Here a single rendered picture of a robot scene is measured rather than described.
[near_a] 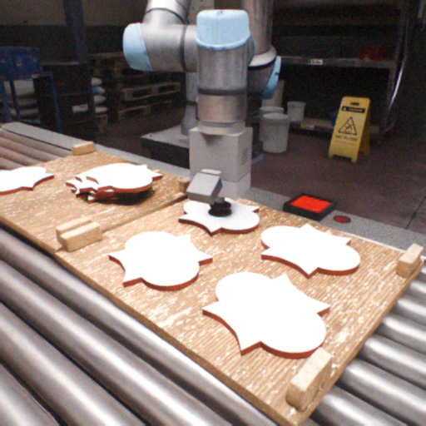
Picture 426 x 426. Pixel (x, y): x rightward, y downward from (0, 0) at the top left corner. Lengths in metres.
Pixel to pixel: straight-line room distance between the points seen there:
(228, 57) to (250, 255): 0.28
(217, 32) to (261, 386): 0.44
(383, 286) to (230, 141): 0.29
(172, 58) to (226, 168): 0.21
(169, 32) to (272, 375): 0.54
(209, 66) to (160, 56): 0.14
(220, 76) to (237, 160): 0.12
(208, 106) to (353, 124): 3.64
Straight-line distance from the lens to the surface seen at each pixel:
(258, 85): 1.13
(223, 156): 0.61
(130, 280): 0.52
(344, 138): 4.22
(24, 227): 0.73
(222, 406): 0.43
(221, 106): 0.59
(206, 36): 0.59
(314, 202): 0.79
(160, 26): 0.73
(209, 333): 0.45
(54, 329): 0.53
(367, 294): 0.54
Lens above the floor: 1.24
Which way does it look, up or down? 25 degrees down
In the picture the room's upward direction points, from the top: straight up
